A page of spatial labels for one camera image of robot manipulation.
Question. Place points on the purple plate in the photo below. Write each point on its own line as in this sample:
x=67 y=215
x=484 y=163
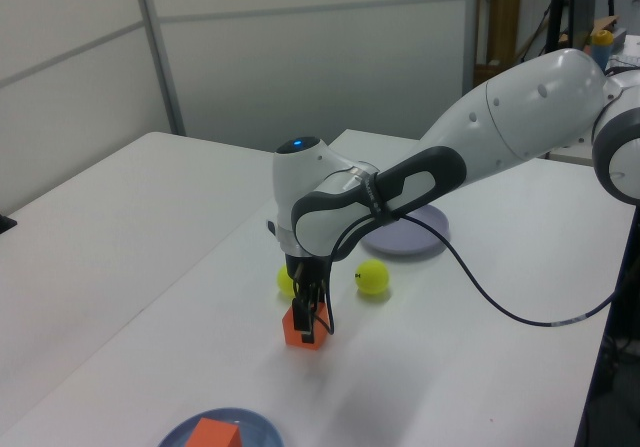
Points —
x=410 y=242

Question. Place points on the orange cube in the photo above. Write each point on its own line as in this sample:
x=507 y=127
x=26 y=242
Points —
x=212 y=434
x=289 y=330

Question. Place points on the blue plate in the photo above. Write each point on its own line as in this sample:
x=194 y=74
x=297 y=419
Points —
x=260 y=429

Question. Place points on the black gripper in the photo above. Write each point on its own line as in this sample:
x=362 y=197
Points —
x=310 y=272

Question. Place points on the blue bottle with yellow cap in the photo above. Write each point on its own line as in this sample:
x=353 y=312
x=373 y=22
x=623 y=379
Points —
x=601 y=49

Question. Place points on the yellow tennis ball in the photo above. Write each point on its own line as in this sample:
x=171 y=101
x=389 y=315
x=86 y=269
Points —
x=285 y=282
x=374 y=278

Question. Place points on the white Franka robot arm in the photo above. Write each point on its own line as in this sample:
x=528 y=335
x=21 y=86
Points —
x=525 y=107

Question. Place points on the black monitor stand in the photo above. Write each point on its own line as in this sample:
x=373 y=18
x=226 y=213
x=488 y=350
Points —
x=581 y=7

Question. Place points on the black frame post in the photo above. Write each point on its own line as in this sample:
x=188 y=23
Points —
x=615 y=342

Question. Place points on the white desk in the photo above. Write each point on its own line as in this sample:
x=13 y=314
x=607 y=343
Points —
x=100 y=217

